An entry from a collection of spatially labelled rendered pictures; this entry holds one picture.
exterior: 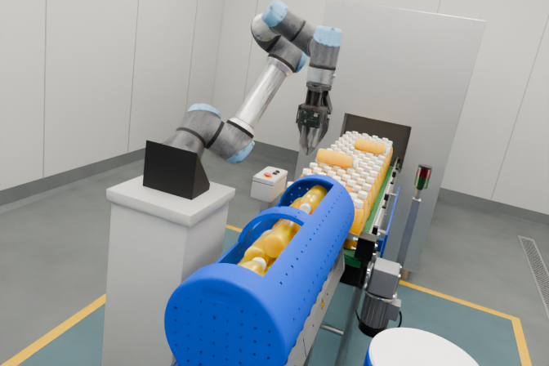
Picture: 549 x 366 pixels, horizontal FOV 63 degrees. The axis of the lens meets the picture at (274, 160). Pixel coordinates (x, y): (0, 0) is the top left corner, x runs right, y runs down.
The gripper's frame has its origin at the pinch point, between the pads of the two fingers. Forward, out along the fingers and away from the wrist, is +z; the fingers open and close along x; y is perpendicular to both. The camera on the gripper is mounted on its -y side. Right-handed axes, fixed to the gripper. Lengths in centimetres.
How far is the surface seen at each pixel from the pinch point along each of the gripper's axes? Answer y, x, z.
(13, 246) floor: -91, -215, 141
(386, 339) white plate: 23, 34, 37
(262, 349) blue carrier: 51, 9, 30
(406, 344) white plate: 22, 39, 37
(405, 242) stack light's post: -78, 36, 52
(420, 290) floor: -207, 60, 141
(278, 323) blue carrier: 50, 12, 23
